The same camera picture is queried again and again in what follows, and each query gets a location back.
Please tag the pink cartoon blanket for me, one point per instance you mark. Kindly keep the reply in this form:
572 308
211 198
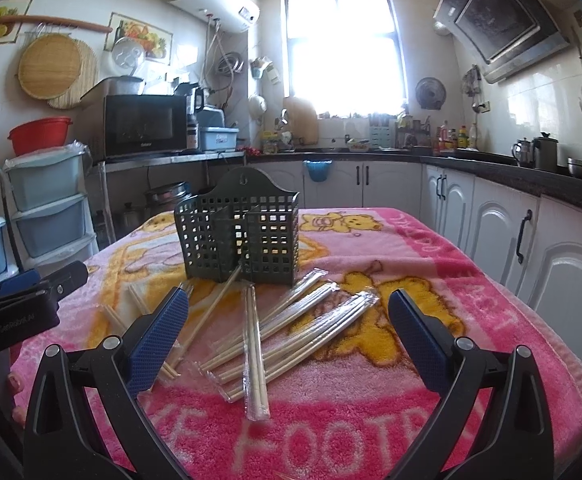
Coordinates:
345 400

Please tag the red plastic basin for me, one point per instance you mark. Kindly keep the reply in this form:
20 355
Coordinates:
49 132

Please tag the steel pot on shelf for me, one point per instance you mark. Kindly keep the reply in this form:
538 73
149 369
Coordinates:
165 198

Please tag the metal shelf rack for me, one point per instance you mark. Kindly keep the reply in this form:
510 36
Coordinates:
110 185

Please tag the dark green utensil basket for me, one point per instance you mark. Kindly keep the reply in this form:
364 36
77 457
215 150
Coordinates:
247 223

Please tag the wrapped chopsticks pair long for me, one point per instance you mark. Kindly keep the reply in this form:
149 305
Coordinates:
241 358

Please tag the blue plastic bin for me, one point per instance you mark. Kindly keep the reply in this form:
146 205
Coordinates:
218 139

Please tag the black kettle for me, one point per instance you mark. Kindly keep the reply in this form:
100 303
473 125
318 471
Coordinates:
545 152

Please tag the wall fan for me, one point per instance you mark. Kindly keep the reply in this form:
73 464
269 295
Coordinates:
430 93

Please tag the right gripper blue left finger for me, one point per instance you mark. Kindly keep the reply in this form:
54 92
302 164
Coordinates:
62 439

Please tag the chopsticks pair leaning on basket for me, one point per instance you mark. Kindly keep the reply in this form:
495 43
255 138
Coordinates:
205 317

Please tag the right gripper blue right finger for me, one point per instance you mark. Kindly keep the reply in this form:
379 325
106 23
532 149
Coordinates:
515 436

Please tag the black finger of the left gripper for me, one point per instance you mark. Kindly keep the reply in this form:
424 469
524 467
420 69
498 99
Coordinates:
66 280

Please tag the fruit picture on wall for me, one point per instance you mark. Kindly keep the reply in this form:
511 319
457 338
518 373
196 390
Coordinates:
156 42

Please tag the round woven bamboo tray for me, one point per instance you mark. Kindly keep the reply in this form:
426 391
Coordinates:
58 70

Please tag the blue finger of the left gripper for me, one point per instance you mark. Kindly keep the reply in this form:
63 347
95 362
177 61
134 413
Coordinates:
19 282

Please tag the white kitchen cabinets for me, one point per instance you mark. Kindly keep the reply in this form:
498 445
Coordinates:
511 223

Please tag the black microwave oven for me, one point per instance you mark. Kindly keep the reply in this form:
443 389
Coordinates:
126 125

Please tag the black range hood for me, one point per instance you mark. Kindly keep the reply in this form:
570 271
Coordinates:
504 36

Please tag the plastic drawer tower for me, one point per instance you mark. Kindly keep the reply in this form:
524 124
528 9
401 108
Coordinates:
45 220

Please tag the hanging blue basket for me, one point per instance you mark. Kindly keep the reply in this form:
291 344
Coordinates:
318 170

